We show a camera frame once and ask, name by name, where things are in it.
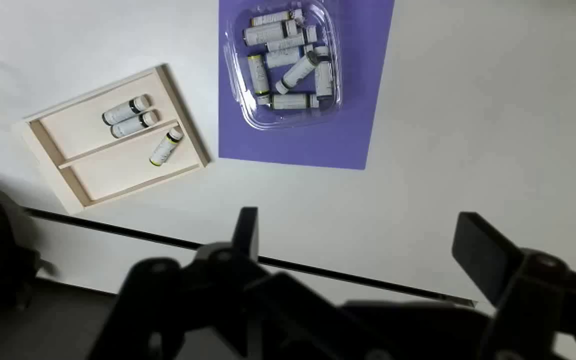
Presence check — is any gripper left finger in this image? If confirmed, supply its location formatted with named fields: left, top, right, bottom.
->
left=87, top=206, right=384, bottom=360

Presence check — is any clear plastic container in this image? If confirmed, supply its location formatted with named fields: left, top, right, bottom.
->
left=223, top=0, right=344, bottom=131

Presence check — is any small white bottle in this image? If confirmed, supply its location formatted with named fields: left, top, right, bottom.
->
left=265, top=44, right=314, bottom=69
left=314, top=46, right=334, bottom=100
left=250, top=10, right=303, bottom=27
left=243, top=20, right=299, bottom=47
left=269, top=93, right=320, bottom=110
left=266, top=26, right=318, bottom=53

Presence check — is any white bottle with black band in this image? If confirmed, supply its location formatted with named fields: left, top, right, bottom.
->
left=275, top=51, right=320, bottom=95
left=102, top=95, right=151, bottom=126
left=110, top=110, right=160, bottom=139

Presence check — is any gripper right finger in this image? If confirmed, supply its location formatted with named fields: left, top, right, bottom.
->
left=451, top=211, right=576, bottom=360

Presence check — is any purple sheet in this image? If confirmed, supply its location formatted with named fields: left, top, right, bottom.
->
left=218, top=0, right=395, bottom=171

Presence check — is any white bottle with yellow band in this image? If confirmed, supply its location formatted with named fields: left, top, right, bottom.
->
left=247, top=54, right=272, bottom=106
left=149, top=126, right=185, bottom=167

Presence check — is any light wooden tray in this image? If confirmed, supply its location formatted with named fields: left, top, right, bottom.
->
left=12, top=63, right=212, bottom=216

